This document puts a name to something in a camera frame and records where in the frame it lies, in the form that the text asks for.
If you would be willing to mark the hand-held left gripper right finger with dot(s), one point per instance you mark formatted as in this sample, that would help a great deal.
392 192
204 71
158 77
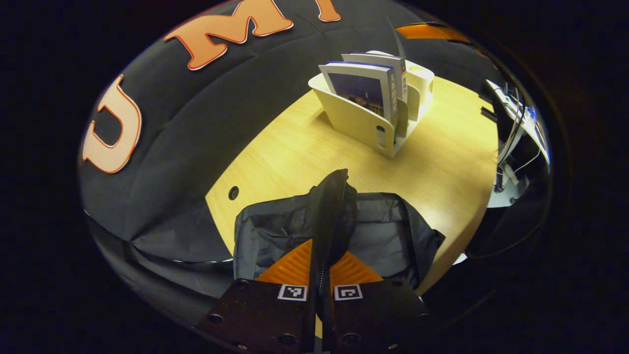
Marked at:
373 314

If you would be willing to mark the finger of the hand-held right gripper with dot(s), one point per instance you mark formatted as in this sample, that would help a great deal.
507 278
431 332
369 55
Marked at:
427 31

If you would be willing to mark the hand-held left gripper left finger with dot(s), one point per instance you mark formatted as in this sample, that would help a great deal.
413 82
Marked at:
260 314

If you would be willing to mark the white portrait cover book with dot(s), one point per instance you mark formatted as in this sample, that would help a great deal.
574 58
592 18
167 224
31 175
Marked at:
378 59

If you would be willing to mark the blue cover book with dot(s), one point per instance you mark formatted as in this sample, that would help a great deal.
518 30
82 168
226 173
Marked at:
361 91

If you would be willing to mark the dark grey schoolbag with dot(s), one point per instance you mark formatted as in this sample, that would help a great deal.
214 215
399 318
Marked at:
275 226

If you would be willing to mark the white bookshelf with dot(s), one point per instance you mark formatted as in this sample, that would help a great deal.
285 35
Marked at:
354 123

